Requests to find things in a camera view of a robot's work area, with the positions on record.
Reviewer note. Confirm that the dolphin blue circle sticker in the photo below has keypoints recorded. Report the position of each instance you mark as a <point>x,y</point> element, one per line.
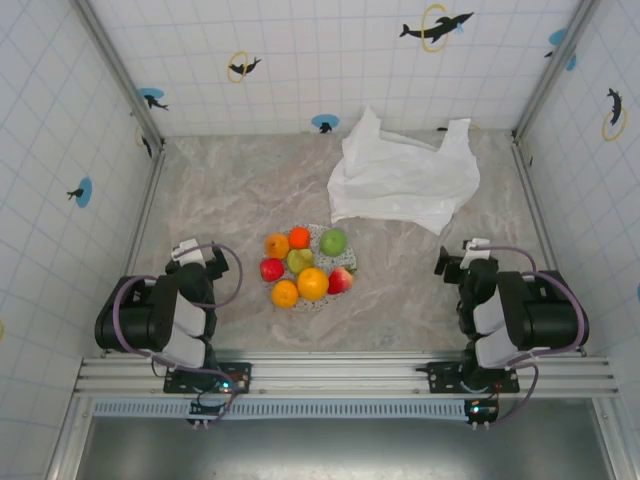
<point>152,100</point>
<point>325,122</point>

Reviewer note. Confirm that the speckled round plate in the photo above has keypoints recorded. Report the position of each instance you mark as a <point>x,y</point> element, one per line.
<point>315,230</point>

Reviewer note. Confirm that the green apple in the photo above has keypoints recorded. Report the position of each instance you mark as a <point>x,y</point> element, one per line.
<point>333,242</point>

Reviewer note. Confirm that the aluminium mounting rail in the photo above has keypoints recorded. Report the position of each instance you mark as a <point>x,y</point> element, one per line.
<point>340,372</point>

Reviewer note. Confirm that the blue patch dolphin sticker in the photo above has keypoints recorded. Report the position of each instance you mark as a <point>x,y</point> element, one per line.
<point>559,37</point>

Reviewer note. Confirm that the red-orange tangerine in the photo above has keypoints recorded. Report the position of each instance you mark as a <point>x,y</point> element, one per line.
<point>300,237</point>

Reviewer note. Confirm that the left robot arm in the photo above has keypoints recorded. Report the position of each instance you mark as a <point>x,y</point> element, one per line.
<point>135,320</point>

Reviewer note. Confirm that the grey metal sheet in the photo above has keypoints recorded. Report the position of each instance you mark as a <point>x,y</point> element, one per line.
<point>350,450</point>

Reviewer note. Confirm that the yellow-orange apple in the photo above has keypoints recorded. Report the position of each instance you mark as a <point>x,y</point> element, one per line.
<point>276,246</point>

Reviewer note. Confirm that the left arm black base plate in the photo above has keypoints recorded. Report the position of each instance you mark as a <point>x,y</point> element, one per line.
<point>240,377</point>

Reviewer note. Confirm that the small orange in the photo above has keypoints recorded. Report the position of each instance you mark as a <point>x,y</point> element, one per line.
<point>285,294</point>

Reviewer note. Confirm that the dolphin blue oval sticker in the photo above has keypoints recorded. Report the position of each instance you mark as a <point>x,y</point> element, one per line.
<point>82,192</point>

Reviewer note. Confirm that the white plastic bag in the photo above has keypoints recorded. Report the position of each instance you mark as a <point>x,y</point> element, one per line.
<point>400,180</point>

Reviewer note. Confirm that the large orange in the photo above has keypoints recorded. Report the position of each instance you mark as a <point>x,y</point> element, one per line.
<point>313,284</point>

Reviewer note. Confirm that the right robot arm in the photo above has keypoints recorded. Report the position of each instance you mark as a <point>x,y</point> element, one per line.
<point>545,315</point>

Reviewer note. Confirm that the aluminium frame post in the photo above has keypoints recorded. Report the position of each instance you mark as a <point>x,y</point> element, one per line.
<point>120,75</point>
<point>555,70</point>

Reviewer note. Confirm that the red apple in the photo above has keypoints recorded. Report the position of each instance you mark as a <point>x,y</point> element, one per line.
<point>271,270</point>

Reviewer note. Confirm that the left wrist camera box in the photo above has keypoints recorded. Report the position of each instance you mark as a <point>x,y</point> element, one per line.
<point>187,248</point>

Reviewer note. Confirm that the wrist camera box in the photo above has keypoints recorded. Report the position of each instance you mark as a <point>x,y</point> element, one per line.
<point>475,248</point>
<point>187,248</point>

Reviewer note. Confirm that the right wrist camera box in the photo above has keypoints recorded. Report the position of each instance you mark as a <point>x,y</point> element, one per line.
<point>475,248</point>

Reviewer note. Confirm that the red-pink apple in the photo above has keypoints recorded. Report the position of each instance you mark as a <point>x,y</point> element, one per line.
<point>341,280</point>

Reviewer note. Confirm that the green pear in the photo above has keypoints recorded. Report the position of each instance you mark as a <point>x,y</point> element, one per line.
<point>300,260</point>

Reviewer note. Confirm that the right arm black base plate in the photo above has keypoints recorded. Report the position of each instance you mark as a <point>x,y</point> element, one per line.
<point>440,377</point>

